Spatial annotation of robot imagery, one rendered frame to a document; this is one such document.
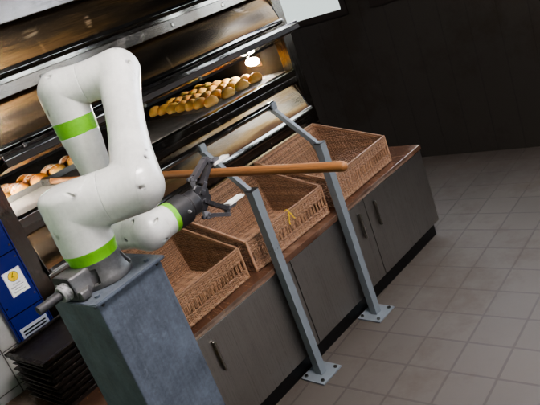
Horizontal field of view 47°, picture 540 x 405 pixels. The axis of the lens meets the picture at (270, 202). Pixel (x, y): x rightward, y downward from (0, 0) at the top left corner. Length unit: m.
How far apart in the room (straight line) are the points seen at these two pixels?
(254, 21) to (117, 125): 2.05
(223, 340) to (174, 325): 1.00
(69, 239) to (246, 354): 1.36
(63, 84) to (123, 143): 0.32
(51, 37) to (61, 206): 1.44
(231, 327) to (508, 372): 1.12
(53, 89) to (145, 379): 0.78
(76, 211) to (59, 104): 0.39
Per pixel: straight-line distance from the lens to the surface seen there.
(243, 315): 2.65
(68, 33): 2.86
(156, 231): 1.72
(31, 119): 2.72
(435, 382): 2.77
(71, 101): 1.76
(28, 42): 2.77
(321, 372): 2.98
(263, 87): 3.50
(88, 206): 1.46
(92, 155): 1.78
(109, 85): 1.67
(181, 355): 1.63
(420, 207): 3.65
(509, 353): 2.84
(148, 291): 1.54
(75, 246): 1.50
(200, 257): 2.90
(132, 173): 1.43
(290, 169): 1.84
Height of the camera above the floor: 1.73
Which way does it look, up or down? 19 degrees down
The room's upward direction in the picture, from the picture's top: 21 degrees counter-clockwise
